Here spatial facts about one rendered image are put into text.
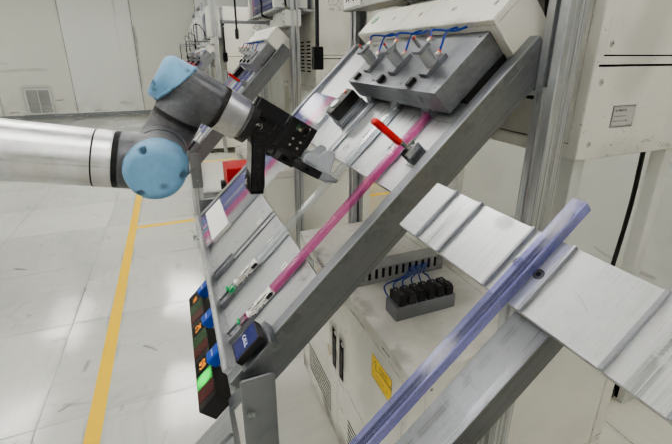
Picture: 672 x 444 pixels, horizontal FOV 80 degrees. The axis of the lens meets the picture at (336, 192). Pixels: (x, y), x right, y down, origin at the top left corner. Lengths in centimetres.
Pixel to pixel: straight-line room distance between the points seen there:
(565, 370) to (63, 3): 927
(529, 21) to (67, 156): 68
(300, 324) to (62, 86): 905
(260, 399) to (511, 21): 68
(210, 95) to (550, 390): 99
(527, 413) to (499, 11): 88
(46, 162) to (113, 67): 881
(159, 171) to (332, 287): 30
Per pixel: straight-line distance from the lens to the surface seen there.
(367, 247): 62
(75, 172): 58
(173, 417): 168
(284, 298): 69
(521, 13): 73
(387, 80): 81
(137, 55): 932
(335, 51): 210
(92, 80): 943
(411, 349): 89
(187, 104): 67
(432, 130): 70
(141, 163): 54
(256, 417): 67
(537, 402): 116
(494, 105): 69
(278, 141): 71
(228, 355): 71
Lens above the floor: 119
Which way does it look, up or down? 19 degrees down
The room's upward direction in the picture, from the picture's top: straight up
